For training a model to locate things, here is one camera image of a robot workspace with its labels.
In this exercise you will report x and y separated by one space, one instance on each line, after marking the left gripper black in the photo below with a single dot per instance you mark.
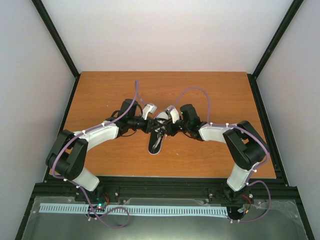
149 128

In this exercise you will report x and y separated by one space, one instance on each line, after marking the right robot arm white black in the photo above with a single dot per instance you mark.
247 148

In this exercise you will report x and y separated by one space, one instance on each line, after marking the white shoelace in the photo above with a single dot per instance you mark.
158 141

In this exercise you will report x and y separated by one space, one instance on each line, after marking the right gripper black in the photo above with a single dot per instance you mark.
170 131

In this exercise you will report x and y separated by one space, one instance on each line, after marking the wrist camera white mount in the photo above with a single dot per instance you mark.
173 112
149 108

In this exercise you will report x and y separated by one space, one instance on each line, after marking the black white canvas sneaker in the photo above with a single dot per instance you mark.
160 116

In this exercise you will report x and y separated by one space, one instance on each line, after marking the light blue slotted cable duct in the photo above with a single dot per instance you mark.
136 210

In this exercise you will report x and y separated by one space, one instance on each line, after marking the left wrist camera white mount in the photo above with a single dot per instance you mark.
149 108

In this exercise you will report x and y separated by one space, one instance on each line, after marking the small circuit board with led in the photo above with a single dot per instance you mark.
103 204

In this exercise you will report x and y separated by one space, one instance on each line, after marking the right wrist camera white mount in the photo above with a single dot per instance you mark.
173 112

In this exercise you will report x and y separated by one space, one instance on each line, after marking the black frame post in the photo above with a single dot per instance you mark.
44 15
277 36

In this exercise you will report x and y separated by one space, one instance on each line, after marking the right black frame post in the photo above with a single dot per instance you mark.
277 36

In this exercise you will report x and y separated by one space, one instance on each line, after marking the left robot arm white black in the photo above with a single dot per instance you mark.
66 158

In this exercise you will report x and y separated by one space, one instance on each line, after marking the left black frame post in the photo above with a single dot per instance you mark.
44 15

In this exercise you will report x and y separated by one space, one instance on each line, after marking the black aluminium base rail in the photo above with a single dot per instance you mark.
215 190

